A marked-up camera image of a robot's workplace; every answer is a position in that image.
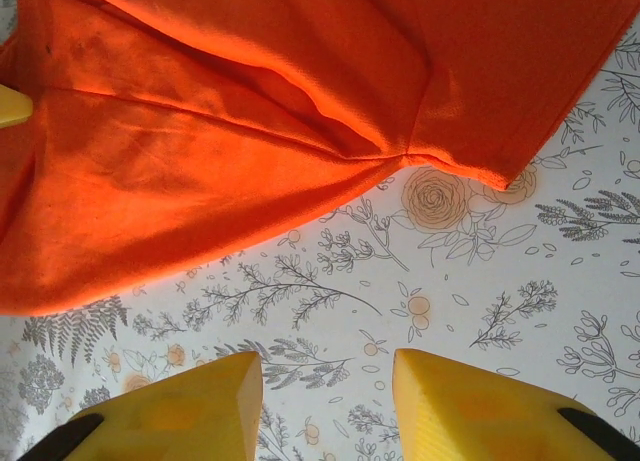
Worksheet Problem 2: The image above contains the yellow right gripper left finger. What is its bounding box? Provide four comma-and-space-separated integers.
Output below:
64, 351, 264, 461

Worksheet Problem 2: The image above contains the orange mesh t-shirt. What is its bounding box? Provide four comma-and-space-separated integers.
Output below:
0, 0, 640, 318

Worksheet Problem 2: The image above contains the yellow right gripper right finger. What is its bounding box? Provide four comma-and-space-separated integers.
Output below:
392, 348, 601, 461

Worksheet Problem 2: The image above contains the floral tablecloth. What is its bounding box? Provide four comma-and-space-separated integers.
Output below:
0, 0, 640, 461

